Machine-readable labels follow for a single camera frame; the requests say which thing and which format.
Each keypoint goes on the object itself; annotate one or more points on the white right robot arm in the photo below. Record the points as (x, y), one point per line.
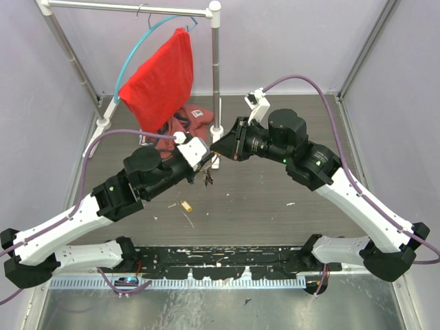
(387, 250)

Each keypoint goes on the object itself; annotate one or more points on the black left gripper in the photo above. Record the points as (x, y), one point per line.
(196, 170)

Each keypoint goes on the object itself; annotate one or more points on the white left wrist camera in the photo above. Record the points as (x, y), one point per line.
(194, 150)

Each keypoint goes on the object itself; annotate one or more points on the keyring with tagged keys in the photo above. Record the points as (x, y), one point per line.
(206, 171)

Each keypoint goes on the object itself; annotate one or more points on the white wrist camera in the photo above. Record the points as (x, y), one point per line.
(194, 150)
(258, 104)

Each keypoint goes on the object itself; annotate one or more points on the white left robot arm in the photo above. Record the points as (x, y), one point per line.
(38, 254)

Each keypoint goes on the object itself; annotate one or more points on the grey slotted cable duct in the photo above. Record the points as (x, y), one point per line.
(245, 282)

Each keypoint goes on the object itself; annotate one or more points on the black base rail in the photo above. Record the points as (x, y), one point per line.
(220, 262)

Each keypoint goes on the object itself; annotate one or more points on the bright red shirt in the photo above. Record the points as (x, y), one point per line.
(162, 84)

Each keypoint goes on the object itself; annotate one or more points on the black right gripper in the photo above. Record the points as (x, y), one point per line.
(233, 146)

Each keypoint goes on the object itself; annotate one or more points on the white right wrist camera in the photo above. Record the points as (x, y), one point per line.
(258, 104)

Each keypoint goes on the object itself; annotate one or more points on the dark red crumpled shirt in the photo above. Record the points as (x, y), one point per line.
(189, 118)

